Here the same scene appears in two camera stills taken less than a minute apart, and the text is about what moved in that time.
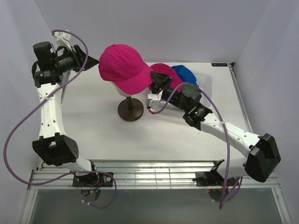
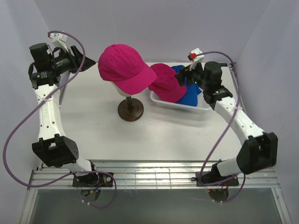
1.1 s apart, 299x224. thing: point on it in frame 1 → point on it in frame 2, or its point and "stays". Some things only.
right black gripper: (159, 80) → (180, 76)
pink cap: (122, 65) stays
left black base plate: (93, 179) stays
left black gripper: (78, 58) stays
